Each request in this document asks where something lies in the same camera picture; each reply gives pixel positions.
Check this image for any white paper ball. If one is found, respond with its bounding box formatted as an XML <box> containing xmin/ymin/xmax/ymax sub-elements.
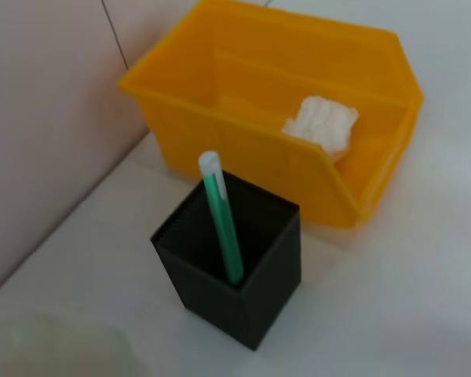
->
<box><xmin>281</xmin><ymin>96</ymin><xmax>359</xmax><ymax>163</ymax></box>

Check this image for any green glass fruit plate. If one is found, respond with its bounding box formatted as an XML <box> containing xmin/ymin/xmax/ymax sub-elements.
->
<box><xmin>0</xmin><ymin>309</ymin><xmax>142</xmax><ymax>377</ymax></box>

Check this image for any black mesh pen holder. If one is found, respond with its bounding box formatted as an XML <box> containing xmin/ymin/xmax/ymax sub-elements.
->
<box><xmin>149</xmin><ymin>169</ymin><xmax>302</xmax><ymax>352</ymax></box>

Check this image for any mint green pen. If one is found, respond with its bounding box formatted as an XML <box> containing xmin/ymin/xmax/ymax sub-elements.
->
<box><xmin>198</xmin><ymin>151</ymin><xmax>244</xmax><ymax>284</ymax></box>

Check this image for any yellow plastic bin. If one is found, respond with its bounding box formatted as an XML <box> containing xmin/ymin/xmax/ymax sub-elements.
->
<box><xmin>117</xmin><ymin>0</ymin><xmax>425</xmax><ymax>229</ymax></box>

